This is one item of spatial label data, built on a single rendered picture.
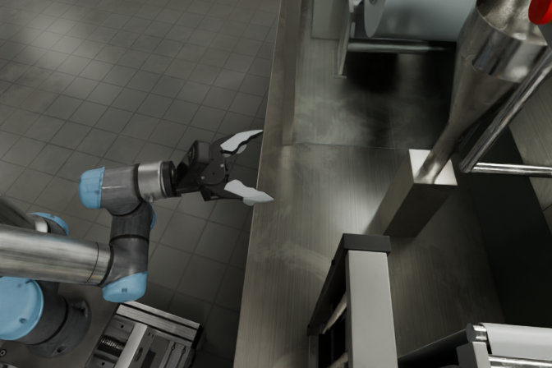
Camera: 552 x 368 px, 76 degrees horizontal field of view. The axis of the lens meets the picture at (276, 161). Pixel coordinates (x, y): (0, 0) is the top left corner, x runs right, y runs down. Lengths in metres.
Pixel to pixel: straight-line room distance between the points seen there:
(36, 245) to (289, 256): 0.56
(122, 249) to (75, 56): 2.66
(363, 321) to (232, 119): 2.14
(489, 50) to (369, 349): 0.40
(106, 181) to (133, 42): 2.59
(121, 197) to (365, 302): 0.48
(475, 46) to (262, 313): 0.70
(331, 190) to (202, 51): 2.15
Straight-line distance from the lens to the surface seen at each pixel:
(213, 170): 0.67
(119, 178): 0.70
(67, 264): 0.69
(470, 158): 0.51
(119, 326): 1.12
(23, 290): 0.93
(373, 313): 0.38
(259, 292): 0.93
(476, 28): 0.57
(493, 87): 0.59
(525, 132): 0.98
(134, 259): 0.74
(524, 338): 0.43
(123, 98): 2.77
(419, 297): 0.99
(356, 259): 0.39
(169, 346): 1.64
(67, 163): 2.53
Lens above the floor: 1.80
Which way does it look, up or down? 55 degrees down
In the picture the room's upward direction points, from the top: straight up
